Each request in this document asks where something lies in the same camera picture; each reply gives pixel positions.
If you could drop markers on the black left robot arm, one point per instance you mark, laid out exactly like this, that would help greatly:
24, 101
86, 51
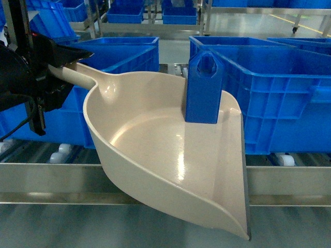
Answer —
14, 79

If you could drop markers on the blue bin left front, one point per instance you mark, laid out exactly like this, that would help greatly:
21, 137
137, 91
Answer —
27, 121

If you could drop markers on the stainless steel shelf rack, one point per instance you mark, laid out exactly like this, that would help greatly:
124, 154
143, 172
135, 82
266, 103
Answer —
287, 186

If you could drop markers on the blue bin tilted left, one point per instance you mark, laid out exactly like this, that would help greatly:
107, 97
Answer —
51, 21

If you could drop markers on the blue bin far centre right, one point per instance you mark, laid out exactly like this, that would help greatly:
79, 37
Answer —
179, 12

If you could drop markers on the blue plastic part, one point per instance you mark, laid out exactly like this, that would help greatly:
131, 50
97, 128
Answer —
204, 87

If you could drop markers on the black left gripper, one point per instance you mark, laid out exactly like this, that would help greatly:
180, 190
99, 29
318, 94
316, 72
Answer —
45, 52

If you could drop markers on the blue bin right front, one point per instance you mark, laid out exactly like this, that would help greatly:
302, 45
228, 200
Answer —
282, 91

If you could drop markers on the beige plastic dustpan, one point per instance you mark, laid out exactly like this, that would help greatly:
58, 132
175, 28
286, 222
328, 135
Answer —
195, 172

